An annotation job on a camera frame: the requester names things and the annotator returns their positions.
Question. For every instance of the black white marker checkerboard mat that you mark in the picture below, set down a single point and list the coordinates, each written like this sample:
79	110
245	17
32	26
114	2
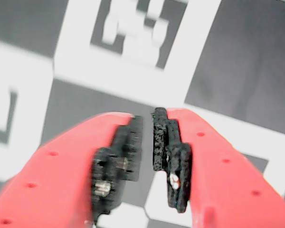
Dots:
133	78

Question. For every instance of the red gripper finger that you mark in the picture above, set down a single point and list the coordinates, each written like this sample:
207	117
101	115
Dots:
216	178
50	178

